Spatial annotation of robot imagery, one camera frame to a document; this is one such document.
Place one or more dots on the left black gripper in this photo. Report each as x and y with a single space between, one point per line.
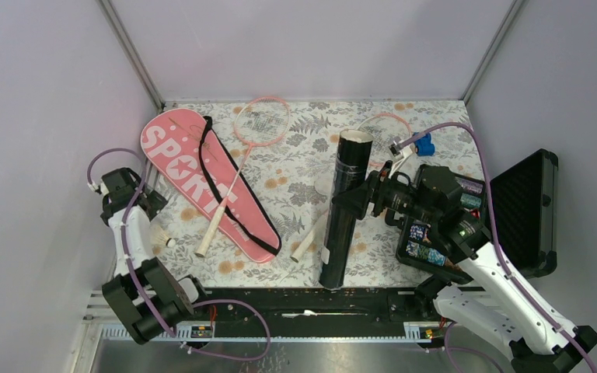
155 201

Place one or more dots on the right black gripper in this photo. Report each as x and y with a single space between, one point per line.
373 189

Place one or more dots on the black shuttlecock tube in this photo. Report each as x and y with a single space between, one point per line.
351 163

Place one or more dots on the white tube lid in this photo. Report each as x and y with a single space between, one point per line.
324 186

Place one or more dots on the pink racket bag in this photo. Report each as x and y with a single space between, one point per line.
184 147

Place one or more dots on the pink badminton racket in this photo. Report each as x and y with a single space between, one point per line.
383 127
260 123

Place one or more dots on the white shuttlecock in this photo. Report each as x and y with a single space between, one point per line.
160 237

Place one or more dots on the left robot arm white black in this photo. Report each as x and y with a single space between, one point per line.
143 294

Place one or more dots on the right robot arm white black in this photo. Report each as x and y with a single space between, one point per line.
530 332

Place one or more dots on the blue toy car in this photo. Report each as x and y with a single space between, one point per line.
424 146

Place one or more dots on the black poker chip case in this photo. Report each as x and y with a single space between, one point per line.
524 204

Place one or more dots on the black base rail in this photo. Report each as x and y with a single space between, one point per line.
313 312

